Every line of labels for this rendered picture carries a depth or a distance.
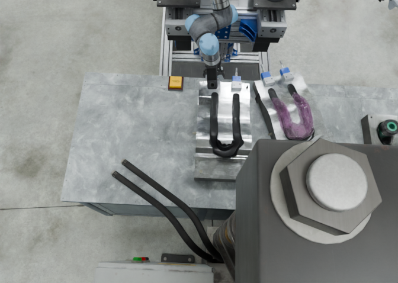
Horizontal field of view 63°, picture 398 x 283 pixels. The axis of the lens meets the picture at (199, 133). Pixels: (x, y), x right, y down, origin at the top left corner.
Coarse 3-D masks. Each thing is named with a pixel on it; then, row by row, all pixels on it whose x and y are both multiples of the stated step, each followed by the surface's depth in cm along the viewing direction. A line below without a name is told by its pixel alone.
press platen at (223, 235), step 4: (224, 224) 104; (220, 228) 105; (224, 228) 104; (220, 232) 104; (224, 232) 103; (220, 236) 103; (224, 236) 103; (224, 240) 102; (228, 240) 102; (224, 244) 103; (228, 244) 102; (224, 248) 105; (228, 248) 102; (232, 248) 102; (228, 252) 102; (232, 252) 102; (232, 256) 101; (232, 260) 101; (232, 264) 103
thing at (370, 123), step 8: (368, 120) 164; (376, 120) 164; (384, 120) 165; (368, 128) 164; (376, 128) 163; (368, 136) 163; (376, 136) 161; (384, 136) 164; (392, 136) 162; (384, 144) 161; (392, 144) 160
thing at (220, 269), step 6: (210, 228) 152; (216, 228) 153; (210, 234) 151; (210, 264) 147; (216, 264) 147; (222, 264) 147; (216, 270) 146; (222, 270) 146; (216, 276) 145; (222, 276) 145; (228, 276) 145; (216, 282) 144; (222, 282) 144; (228, 282) 144
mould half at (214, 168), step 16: (208, 96) 165; (224, 96) 165; (240, 96) 165; (208, 112) 162; (224, 112) 163; (240, 112) 163; (208, 128) 156; (224, 128) 157; (240, 128) 157; (208, 144) 151; (208, 160) 156; (224, 160) 156; (240, 160) 157; (208, 176) 153; (224, 176) 154
